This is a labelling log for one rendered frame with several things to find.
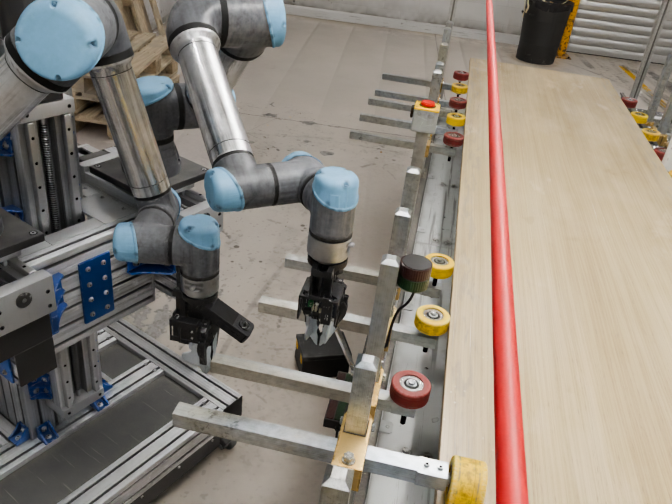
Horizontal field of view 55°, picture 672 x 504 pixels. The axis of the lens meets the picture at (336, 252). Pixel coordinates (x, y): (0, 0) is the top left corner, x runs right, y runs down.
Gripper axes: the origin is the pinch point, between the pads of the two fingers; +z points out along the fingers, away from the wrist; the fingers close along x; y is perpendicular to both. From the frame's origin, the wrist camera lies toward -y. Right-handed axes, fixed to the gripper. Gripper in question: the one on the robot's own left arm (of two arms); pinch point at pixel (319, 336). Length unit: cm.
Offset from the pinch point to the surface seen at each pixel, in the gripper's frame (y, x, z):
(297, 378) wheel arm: -0.9, -3.7, 12.6
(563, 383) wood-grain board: -13, 50, 9
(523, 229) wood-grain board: -81, 45, 9
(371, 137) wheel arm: -150, -11, 14
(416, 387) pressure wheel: -1.2, 20.3, 8.3
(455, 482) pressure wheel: 25.9, 27.8, 1.7
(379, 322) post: -4.1, 10.7, -3.3
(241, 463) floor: -47, -28, 99
